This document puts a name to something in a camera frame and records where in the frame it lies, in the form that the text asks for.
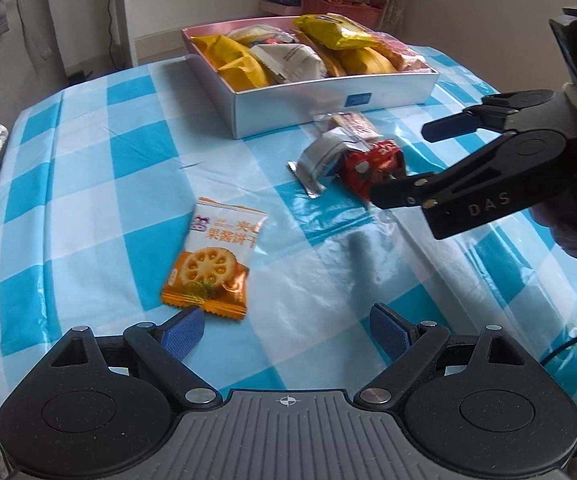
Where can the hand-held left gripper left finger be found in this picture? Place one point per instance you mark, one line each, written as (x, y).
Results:
(183, 331)

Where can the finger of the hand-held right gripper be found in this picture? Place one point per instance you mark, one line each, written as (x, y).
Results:
(468, 195)
(508, 107)

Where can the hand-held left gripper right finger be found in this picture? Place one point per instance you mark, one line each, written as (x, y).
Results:
(388, 331)

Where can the orange biscuit packet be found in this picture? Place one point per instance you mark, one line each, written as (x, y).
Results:
(208, 265)

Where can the pink gift box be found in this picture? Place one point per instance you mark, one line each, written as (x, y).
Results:
(318, 101)

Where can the person's right hand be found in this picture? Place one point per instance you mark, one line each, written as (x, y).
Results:
(563, 225)

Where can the pink red snack packet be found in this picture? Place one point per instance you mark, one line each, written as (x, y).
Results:
(403, 55)

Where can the clear wrapped biscuit packet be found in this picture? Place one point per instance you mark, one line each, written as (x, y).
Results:
(356, 124)

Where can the silver snack packet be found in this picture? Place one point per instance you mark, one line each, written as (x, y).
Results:
(318, 160)

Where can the blue checkered tablecloth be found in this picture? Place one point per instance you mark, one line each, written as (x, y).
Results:
(118, 185)

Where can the bright yellow chip bag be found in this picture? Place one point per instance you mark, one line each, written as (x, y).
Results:
(333, 30)

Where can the large pink plastic basket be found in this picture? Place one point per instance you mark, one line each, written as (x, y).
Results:
(338, 8)

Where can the pink plastic tray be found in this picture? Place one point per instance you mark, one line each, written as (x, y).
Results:
(278, 8)

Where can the grey backpack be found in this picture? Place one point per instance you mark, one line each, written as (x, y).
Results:
(8, 60)

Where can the white bookshelf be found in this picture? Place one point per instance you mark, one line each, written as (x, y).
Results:
(128, 10)

